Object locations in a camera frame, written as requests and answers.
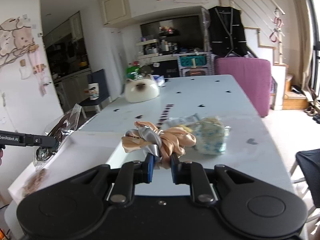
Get beige silver satin scrunchie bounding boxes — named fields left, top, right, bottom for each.
left=121, top=121, right=196, bottom=168

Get blue patterned white cloth pouch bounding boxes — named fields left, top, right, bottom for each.
left=191, top=117, right=231, bottom=155

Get small white blue packet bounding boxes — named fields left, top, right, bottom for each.
left=165, top=114, right=200, bottom=127

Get bagged dark hair ties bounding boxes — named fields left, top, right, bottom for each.
left=32, top=103, right=83, bottom=172

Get person's left hand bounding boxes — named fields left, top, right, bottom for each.
left=0, top=149, right=3, bottom=166

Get white shallow tray box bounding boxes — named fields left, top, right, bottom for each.
left=7, top=130, right=131, bottom=198

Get white ceramic cat figure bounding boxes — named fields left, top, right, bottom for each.
left=124, top=74, right=160, bottom=103

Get white cartoon tote bag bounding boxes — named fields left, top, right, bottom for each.
left=88, top=83, right=99, bottom=100

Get blue tissue pack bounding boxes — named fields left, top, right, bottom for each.
left=152, top=75, right=165, bottom=87

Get dark blue chair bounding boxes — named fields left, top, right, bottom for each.
left=79, top=69, right=112, bottom=119

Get green shopping bag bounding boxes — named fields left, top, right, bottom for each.
left=126, top=66, right=139, bottom=80

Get teal POIZON sign box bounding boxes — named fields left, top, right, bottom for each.
left=176, top=53, right=212, bottom=77

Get dark folding chair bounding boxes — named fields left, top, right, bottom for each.
left=290, top=149, right=320, bottom=223

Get white cosmetics shelf rack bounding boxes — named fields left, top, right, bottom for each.
left=136, top=39, right=159, bottom=60

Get black vest with white trim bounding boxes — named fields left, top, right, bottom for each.
left=208, top=6, right=247, bottom=57

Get pink clothes hanger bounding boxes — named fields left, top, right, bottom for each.
left=172, top=0, right=209, bottom=4

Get beige window curtain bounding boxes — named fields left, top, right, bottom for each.
left=293, top=0, right=313, bottom=102

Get bear pattern wall hanging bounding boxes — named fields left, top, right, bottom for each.
left=1, top=17, right=39, bottom=67

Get cream upper wall cabinet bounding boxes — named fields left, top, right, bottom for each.
left=98, top=0, right=131, bottom=26

